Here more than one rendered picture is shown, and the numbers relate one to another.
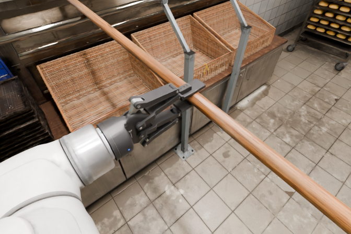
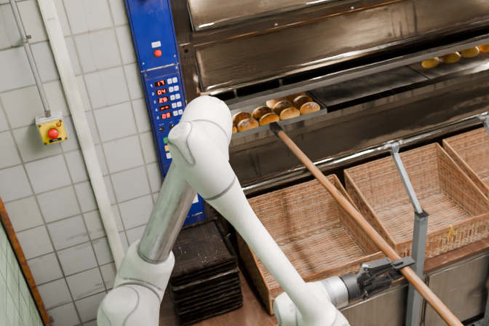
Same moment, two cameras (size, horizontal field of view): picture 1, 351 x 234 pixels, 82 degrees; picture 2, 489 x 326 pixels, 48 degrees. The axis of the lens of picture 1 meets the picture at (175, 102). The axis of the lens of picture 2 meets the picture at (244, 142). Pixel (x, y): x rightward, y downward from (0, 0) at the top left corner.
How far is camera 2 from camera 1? 1.31 m
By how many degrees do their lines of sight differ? 22
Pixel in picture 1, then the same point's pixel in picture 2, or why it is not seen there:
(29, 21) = (236, 157)
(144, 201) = not seen: outside the picture
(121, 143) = (354, 289)
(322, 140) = not seen: outside the picture
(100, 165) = (342, 299)
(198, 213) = not seen: outside the picture
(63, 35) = (266, 172)
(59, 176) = (325, 297)
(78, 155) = (332, 290)
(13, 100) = (217, 244)
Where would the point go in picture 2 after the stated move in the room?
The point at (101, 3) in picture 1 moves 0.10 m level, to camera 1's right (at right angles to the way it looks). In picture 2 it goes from (313, 134) to (335, 136)
